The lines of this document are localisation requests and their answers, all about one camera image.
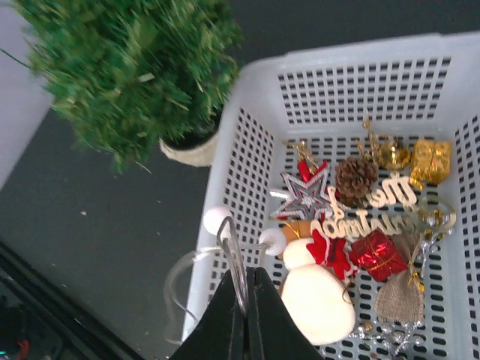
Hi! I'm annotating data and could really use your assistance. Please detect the wooden merry christmas sign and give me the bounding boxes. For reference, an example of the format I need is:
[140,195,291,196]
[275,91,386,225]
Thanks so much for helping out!
[310,172,457,241]

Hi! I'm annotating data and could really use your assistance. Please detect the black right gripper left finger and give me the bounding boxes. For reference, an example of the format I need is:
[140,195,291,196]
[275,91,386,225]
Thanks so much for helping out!
[170,271,245,360]

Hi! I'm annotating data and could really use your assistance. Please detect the small green christmas tree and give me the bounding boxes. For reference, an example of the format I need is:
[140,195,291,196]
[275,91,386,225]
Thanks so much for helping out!
[12,1,242,171]

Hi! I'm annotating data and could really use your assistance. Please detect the red foil gift box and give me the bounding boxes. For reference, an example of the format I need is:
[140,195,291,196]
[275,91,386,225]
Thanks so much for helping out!
[351,229,407,282]

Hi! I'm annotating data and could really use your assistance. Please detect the white plastic basket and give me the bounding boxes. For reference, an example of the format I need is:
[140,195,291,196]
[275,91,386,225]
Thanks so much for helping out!
[205,32,479,359]

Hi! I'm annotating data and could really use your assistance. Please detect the gold foil gift box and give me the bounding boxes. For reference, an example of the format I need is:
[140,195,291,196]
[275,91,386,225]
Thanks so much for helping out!
[409,139,453,189]

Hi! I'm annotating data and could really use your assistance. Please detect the silver glitter sprig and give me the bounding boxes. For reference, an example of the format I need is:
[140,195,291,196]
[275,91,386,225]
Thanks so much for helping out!
[349,233,441,359]

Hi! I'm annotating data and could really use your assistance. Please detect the gold bell ornament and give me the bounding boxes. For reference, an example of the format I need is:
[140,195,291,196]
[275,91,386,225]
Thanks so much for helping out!
[377,136,411,171]

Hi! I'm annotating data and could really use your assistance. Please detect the gold glitter berry sprig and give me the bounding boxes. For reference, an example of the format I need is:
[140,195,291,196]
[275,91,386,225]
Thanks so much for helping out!
[355,115,389,166]

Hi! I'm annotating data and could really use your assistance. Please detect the white ball string lights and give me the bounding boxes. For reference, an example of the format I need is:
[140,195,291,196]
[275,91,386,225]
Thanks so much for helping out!
[163,206,287,345]

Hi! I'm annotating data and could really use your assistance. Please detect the white tree pot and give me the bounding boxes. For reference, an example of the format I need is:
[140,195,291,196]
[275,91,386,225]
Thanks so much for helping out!
[159,130,218,167]

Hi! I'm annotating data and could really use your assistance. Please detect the burlap sack ornament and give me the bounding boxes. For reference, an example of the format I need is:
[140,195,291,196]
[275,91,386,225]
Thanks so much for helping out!
[374,230,425,323]

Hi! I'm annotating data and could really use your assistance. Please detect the red leaf gold sprig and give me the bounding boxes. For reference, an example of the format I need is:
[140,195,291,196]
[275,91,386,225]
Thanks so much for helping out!
[283,139,328,182]

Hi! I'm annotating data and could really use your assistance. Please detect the brown pine cone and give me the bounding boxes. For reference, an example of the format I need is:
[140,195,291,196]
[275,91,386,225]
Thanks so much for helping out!
[335,157,378,207]

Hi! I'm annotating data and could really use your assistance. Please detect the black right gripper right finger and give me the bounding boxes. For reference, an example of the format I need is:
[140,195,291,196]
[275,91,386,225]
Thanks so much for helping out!
[245,267,322,360]

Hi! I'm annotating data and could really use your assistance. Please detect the silver red star ornament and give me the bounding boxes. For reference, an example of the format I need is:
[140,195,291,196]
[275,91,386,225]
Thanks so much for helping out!
[269,161,333,221]

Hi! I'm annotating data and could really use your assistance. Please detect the white snowman ornament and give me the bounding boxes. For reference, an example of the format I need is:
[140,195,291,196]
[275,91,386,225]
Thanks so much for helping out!
[280,229,356,346]

